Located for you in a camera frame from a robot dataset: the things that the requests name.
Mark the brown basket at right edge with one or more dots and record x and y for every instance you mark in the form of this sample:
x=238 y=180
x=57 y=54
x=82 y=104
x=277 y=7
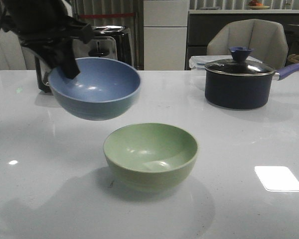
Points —
x=292 y=59

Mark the glass pot lid blue knob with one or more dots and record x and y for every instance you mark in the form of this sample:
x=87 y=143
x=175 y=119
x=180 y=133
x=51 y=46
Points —
x=238 y=64

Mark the grey armchair right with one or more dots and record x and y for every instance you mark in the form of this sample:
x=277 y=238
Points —
x=267 y=38

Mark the blue bowl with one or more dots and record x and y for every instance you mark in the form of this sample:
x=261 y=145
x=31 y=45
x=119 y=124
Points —
x=104 y=89

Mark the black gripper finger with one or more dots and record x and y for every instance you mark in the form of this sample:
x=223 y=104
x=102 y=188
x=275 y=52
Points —
x=45 y=56
x=64 y=59

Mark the fruit bowl on counter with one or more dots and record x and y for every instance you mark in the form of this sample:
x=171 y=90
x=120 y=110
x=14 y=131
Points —
x=256 y=5

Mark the white refrigerator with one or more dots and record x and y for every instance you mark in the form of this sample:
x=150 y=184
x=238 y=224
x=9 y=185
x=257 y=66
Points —
x=165 y=32

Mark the grey armchair left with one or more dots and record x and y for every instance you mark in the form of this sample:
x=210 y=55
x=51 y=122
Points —
x=12 y=55

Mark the grey armchair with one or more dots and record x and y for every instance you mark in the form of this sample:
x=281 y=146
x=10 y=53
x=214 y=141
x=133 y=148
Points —
x=267 y=38
x=12 y=55

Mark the clear plastic food container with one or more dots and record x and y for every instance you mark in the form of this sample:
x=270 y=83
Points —
x=197 y=68

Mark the dark blue saucepan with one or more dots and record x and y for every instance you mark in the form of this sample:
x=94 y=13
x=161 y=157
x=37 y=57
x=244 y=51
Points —
x=243 y=92

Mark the black and chrome toaster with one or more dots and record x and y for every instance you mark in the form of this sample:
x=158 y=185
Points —
x=110 y=41

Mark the green bowl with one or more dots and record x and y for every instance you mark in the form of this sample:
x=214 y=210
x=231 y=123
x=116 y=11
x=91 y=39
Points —
x=151 y=157

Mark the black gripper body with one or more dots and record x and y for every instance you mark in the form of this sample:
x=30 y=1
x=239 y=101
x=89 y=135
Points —
x=44 y=25

